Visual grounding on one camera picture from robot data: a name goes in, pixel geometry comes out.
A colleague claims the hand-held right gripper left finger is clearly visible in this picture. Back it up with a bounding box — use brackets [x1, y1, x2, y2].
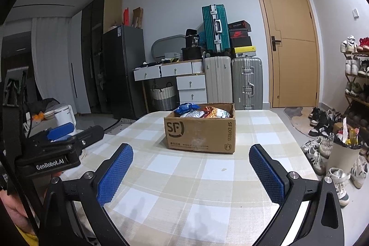
[38, 143, 134, 246]

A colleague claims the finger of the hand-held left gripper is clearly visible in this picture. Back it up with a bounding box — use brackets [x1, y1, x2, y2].
[46, 123, 75, 141]
[66, 125, 105, 149]

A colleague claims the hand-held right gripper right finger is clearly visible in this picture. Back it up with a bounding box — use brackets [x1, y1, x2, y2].
[249, 144, 345, 246]

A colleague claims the brown cardboard box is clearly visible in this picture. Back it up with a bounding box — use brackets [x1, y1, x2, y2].
[164, 103, 236, 154]

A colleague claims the pile of assorted snack packets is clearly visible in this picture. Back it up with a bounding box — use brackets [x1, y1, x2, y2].
[174, 103, 232, 119]

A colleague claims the person's left hand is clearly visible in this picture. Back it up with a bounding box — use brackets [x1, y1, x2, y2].
[2, 171, 63, 235]

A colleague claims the white electric kettle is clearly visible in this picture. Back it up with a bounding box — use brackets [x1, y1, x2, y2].
[54, 104, 77, 131]

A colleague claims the heap of loose shoes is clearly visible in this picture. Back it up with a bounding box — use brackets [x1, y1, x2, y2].
[301, 107, 369, 206]

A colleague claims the grey beige door mat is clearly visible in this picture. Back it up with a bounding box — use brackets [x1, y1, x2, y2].
[284, 107, 315, 137]

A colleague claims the white curtain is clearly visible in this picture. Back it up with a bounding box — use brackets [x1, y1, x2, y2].
[31, 17, 72, 111]

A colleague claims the white wardrobe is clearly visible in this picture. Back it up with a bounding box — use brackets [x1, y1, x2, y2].
[69, 11, 92, 114]

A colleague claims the tall black wardrobe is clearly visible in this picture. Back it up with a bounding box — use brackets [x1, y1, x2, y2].
[81, 0, 123, 114]

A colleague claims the dark grey refrigerator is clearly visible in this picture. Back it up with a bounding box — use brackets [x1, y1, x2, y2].
[101, 25, 145, 120]

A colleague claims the white trash bin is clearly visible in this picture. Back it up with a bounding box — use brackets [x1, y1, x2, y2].
[329, 117, 362, 174]

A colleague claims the woven laundry basket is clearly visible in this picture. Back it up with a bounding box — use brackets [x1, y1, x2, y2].
[148, 84, 177, 111]

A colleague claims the silver suitcase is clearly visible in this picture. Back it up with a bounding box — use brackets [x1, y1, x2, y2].
[231, 57, 263, 110]

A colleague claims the beige suitcase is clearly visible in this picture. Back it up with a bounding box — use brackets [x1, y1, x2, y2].
[204, 56, 233, 104]

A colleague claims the wooden door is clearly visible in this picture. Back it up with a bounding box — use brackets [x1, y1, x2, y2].
[251, 0, 320, 108]

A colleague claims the white desk with drawers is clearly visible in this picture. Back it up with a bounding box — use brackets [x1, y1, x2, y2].
[133, 59, 208, 112]

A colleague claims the grey oval mirror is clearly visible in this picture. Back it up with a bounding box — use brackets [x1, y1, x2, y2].
[151, 35, 188, 63]

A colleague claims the brown cardboard piece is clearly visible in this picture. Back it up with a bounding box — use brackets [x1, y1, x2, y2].
[132, 7, 144, 28]

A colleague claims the black round box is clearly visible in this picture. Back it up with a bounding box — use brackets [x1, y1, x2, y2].
[181, 47, 202, 60]

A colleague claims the shoe rack with shoes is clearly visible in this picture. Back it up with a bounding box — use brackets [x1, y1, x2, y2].
[340, 35, 369, 131]

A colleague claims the red black shoe box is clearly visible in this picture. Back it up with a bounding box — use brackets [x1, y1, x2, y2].
[229, 28, 249, 38]

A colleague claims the black labelled bag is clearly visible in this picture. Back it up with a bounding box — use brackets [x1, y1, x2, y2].
[185, 29, 201, 48]

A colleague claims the teal suitcase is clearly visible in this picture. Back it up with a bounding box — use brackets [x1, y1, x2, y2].
[202, 4, 231, 58]

